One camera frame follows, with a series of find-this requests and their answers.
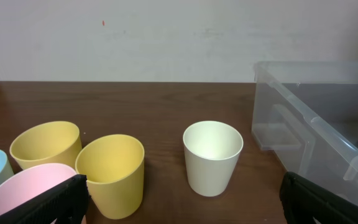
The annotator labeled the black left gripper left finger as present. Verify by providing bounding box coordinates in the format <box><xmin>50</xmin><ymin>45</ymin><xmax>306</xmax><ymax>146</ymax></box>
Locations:
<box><xmin>0</xmin><ymin>174</ymin><xmax>90</xmax><ymax>224</ymax></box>

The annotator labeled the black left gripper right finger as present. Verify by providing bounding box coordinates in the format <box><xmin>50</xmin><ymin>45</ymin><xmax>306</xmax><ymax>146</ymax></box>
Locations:
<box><xmin>279</xmin><ymin>172</ymin><xmax>358</xmax><ymax>224</ymax></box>

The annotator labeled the pink cup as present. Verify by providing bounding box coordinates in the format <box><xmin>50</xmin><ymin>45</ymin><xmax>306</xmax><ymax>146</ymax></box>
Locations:
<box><xmin>0</xmin><ymin>163</ymin><xmax>76</xmax><ymax>216</ymax></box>

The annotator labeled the yellow cup front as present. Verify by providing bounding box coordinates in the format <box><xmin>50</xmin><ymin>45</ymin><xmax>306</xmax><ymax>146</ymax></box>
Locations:
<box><xmin>75</xmin><ymin>134</ymin><xmax>145</xmax><ymax>220</ymax></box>

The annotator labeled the yellow cup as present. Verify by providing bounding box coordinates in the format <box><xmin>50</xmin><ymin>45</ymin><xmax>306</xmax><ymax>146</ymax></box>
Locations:
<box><xmin>9</xmin><ymin>121</ymin><xmax>82</xmax><ymax>170</ymax></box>
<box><xmin>75</xmin><ymin>134</ymin><xmax>145</xmax><ymax>220</ymax></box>

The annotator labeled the yellow cup rear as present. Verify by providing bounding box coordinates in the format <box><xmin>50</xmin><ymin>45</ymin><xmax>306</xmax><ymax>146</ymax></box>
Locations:
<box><xmin>9</xmin><ymin>121</ymin><xmax>82</xmax><ymax>170</ymax></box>

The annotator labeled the clear plastic storage bin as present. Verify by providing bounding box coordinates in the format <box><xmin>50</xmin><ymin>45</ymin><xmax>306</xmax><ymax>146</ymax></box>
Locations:
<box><xmin>252</xmin><ymin>62</ymin><xmax>358</xmax><ymax>206</ymax></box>

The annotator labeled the white cup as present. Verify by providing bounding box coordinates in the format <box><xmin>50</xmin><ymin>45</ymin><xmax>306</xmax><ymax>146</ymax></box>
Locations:
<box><xmin>183</xmin><ymin>121</ymin><xmax>244</xmax><ymax>197</ymax></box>

